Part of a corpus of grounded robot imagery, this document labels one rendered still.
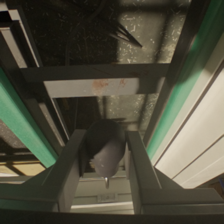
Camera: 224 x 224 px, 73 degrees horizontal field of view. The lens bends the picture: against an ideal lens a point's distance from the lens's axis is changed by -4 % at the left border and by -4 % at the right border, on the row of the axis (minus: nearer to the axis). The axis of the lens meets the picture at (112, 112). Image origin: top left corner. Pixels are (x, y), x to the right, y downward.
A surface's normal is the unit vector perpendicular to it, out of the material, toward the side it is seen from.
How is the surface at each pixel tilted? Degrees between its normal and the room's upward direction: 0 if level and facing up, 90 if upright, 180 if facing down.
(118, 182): 90
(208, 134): 90
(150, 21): 0
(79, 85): 0
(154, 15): 0
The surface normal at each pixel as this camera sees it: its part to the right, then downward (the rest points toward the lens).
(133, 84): 0.07, 0.79
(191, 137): -1.00, 0.04
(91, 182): 0.02, -0.61
